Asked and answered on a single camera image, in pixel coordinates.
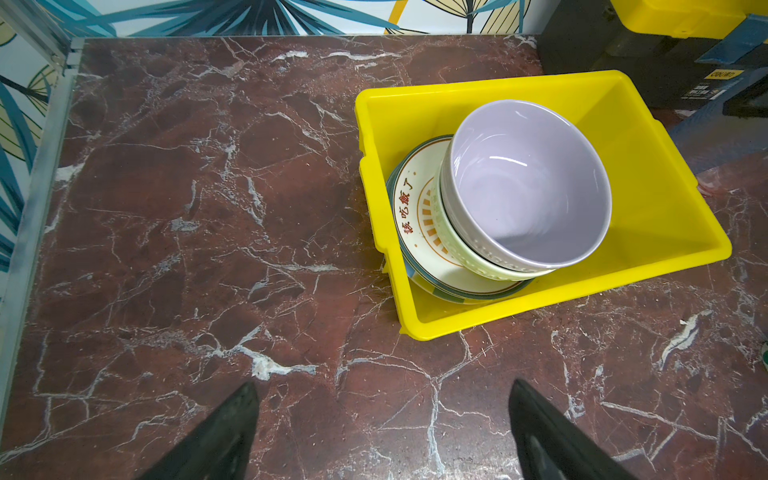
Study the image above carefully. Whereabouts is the yellow black toolbox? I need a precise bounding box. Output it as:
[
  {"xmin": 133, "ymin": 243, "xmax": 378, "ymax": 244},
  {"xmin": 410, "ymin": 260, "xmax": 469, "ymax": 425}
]
[{"xmin": 538, "ymin": 1, "xmax": 767, "ymax": 110}]

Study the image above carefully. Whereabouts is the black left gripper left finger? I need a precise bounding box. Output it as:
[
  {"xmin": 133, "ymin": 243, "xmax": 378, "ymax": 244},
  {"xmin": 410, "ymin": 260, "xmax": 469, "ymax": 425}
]
[{"xmin": 141, "ymin": 382, "xmax": 259, "ymax": 479}]

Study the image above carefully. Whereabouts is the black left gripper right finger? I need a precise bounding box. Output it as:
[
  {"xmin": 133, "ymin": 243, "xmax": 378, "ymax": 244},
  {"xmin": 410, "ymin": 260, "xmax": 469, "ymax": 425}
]
[{"xmin": 508, "ymin": 379, "xmax": 634, "ymax": 479}]

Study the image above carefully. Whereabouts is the orange sunburst plate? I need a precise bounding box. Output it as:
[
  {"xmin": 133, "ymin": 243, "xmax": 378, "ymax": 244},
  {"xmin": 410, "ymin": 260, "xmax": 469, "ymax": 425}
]
[{"xmin": 386, "ymin": 135, "xmax": 532, "ymax": 304}]

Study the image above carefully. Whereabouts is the grey bowl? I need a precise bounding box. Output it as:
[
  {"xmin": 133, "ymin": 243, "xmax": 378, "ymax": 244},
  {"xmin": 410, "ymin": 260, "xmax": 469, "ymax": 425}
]
[{"xmin": 437, "ymin": 100, "xmax": 613, "ymax": 272}]

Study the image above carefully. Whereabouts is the yellow plastic bin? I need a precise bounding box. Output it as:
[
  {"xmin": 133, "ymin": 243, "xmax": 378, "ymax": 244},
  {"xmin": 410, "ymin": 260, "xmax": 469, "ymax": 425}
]
[{"xmin": 355, "ymin": 70, "xmax": 732, "ymax": 341}]

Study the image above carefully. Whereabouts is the blue translucent plastic cup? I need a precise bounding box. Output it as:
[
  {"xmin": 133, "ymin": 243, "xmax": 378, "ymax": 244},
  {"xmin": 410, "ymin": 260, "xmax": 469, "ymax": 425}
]
[{"xmin": 669, "ymin": 99, "xmax": 767, "ymax": 175}]

